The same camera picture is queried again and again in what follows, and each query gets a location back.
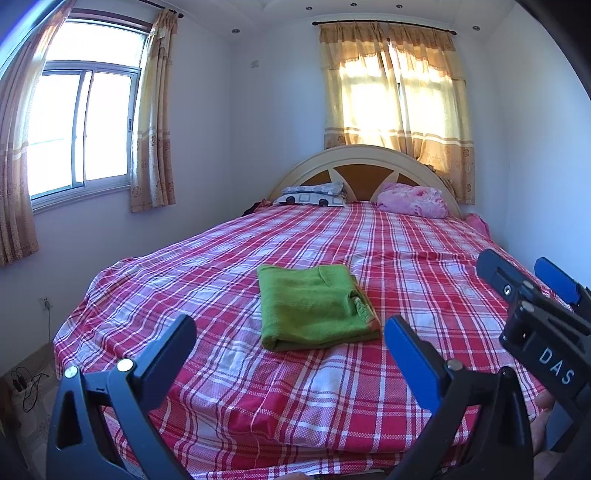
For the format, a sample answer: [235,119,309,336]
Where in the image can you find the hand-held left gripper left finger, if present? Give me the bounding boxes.
[46,315,198,480]

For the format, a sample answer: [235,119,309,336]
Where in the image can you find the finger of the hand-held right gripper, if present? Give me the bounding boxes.
[475,249,539,311]
[534,257,591,315]

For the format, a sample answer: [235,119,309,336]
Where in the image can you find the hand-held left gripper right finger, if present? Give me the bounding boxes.
[384,315,534,480]

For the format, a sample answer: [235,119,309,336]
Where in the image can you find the green striped knit sweater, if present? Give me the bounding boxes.
[257,264,383,352]

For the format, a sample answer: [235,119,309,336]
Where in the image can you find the pink cloth at bed edge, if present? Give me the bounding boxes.
[462,212,492,237]

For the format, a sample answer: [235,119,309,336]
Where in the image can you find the pink floral pillow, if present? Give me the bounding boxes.
[376,182,448,219]

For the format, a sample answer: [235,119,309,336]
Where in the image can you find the red plaid bed sheet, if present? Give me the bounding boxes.
[53,200,583,478]

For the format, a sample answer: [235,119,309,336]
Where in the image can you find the cream arched bed headboard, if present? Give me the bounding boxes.
[268,144,464,217]

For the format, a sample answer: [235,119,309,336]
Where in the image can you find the white patterned pillow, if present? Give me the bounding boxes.
[272,181,348,208]

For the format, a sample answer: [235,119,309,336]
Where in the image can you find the wide beige floral curtain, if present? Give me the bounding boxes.
[318,21,476,205]

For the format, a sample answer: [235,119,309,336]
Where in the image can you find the sliding glass window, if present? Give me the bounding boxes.
[28,28,141,201]

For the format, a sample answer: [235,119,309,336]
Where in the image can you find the dark curtain rod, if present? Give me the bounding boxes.
[311,18,458,36]
[139,0,185,19]

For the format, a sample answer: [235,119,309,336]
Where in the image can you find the black cables on floor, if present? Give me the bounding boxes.
[9,367,49,412]

